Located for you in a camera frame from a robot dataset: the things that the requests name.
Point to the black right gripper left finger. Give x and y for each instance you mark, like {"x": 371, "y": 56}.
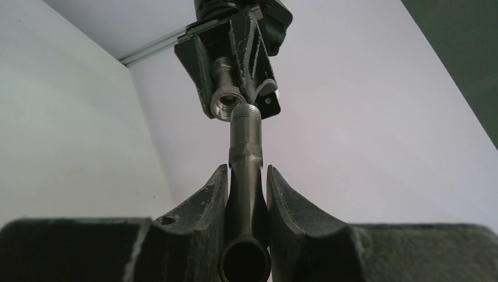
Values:
{"x": 181, "y": 245}

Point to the metal elbow pipe fitting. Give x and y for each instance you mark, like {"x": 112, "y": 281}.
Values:
{"x": 227, "y": 95}

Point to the aluminium frame rail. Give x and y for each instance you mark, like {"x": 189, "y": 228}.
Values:
{"x": 154, "y": 47}

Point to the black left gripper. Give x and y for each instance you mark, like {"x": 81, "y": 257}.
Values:
{"x": 250, "y": 48}

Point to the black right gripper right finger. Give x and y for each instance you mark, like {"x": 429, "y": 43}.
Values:
{"x": 308, "y": 244}

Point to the metal water faucet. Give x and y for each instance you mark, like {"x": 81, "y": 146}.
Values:
{"x": 245, "y": 256}

